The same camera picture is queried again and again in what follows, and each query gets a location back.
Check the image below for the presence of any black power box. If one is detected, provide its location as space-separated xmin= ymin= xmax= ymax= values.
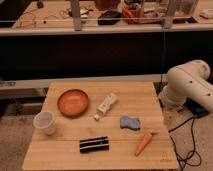
xmin=186 ymin=99 xmax=209 ymax=118

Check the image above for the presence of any grey metal post left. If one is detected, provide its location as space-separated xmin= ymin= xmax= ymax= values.
xmin=70 ymin=0 xmax=82 ymax=31

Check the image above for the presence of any black hanging cable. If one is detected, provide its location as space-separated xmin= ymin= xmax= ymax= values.
xmin=157 ymin=27 xmax=167 ymax=95

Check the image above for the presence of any black cable on floor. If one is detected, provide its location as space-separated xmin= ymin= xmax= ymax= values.
xmin=167 ymin=115 xmax=203 ymax=171

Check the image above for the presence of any grey metal post right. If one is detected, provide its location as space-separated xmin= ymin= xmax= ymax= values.
xmin=162 ymin=0 xmax=176 ymax=29

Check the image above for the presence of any orange tool on bench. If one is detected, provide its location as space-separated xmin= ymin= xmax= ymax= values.
xmin=122 ymin=5 xmax=142 ymax=24

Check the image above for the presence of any black striped eraser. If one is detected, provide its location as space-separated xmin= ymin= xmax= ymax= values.
xmin=79 ymin=136 xmax=109 ymax=153

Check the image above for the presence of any orange wooden bowl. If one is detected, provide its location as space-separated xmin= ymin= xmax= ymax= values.
xmin=57 ymin=89 xmax=89 ymax=117

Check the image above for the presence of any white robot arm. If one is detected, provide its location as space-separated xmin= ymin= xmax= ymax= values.
xmin=158 ymin=60 xmax=213 ymax=113

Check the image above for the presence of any white plastic cup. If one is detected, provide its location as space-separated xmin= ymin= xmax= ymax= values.
xmin=33 ymin=111 xmax=56 ymax=135

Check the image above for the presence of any grey metal post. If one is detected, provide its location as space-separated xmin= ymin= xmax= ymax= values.
xmin=70 ymin=0 xmax=82 ymax=31
xmin=162 ymin=0 xmax=176 ymax=29

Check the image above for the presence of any orange toy carrot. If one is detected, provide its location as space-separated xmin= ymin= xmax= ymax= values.
xmin=134 ymin=132 xmax=155 ymax=156

